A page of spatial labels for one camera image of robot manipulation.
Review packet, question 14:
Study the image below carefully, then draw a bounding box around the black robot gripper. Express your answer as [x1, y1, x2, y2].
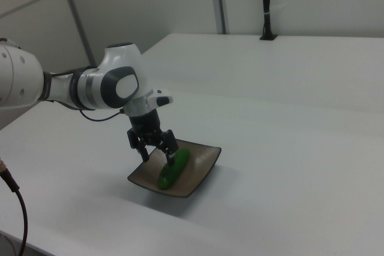
[126, 110, 179, 166]

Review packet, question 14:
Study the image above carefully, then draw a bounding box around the green cucumber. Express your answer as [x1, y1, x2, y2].
[157, 147, 191, 191]

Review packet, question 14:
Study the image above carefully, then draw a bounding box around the brown square ceramic plate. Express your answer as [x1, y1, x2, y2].
[127, 138, 222, 198]

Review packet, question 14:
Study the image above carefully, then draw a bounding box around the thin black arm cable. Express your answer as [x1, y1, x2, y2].
[79, 107, 125, 122]

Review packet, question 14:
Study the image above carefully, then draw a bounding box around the thick black cable with connector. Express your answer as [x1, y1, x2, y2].
[0, 156, 29, 256]

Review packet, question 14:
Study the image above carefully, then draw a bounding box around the black clamped mount pole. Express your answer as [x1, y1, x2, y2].
[259, 0, 278, 41]

